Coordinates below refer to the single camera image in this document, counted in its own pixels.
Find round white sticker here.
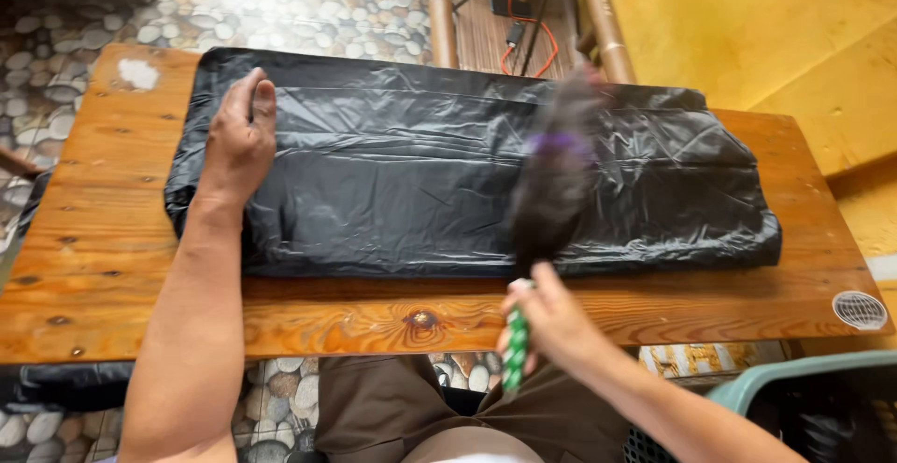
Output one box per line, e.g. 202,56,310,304
832,290,890,331

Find large black plastic bag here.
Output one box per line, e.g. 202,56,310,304
164,47,783,279

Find bamboo pole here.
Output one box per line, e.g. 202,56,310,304
575,0,637,85
425,0,460,69

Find feather duster with striped handle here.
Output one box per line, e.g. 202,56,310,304
499,64,612,395

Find person's left hand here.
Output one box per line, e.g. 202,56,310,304
198,67,278,202

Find orange cable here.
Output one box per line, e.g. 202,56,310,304
499,0,560,78

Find brown shorts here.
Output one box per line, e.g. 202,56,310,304
314,353,633,463

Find person's right hand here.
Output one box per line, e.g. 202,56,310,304
496,261,611,380

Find green plastic basket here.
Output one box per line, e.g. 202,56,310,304
622,349,897,463

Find black bag in basket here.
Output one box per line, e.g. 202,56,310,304
743,372,897,463

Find crumpled black plastic bag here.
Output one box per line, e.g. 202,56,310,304
0,361,135,413

